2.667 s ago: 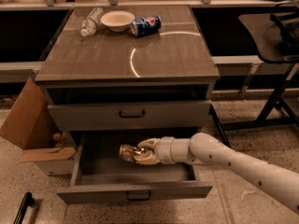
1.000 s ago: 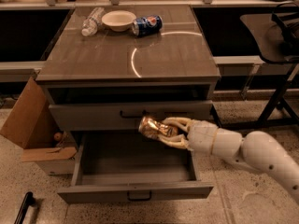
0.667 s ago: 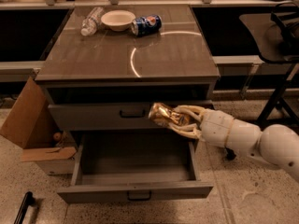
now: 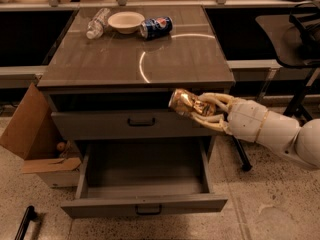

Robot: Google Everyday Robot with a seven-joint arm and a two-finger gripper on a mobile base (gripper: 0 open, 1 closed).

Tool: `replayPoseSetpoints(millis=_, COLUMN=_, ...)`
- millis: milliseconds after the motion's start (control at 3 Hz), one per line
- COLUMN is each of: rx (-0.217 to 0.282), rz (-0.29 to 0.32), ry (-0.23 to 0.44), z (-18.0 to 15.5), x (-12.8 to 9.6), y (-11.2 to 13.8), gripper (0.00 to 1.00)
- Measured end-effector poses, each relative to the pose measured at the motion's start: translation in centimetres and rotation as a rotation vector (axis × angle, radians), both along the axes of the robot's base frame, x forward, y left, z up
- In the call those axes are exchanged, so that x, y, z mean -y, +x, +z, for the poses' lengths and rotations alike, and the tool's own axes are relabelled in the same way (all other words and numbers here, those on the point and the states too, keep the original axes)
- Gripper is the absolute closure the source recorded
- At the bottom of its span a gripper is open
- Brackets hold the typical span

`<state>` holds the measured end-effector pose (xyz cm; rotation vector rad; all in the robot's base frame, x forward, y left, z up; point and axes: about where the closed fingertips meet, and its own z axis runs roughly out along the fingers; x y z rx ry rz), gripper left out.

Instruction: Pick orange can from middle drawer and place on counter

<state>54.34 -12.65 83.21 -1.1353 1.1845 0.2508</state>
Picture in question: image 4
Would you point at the blue pepsi can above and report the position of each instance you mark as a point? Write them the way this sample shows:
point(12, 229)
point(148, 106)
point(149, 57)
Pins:
point(156, 27)

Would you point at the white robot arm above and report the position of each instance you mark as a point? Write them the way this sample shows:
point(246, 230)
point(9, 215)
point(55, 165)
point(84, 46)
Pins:
point(285, 137)

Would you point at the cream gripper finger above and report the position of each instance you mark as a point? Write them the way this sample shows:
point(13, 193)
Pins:
point(224, 101)
point(215, 122)

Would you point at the brown cardboard box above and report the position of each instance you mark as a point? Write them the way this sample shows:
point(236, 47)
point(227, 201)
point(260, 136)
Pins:
point(32, 135)

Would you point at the clear plastic water bottle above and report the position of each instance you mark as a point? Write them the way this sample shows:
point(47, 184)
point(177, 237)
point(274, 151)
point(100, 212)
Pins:
point(98, 24)

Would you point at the white paper bowl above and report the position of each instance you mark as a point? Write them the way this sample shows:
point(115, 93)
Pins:
point(126, 22)

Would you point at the open grey lower drawer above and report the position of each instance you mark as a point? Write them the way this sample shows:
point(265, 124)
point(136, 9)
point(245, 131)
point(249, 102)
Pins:
point(144, 177)

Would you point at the closed grey upper drawer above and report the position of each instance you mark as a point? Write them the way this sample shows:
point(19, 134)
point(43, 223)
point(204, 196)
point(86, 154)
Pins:
point(127, 124)

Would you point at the black metal floor bar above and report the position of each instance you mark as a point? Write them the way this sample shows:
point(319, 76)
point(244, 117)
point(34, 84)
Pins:
point(29, 215)

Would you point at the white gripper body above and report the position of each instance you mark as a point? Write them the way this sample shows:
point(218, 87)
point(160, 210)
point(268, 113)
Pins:
point(246, 119)

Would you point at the black chair with tablet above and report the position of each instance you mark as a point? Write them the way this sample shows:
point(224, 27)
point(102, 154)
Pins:
point(295, 38)

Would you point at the grey drawer cabinet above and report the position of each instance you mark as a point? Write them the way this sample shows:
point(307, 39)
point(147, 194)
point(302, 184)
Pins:
point(126, 72)

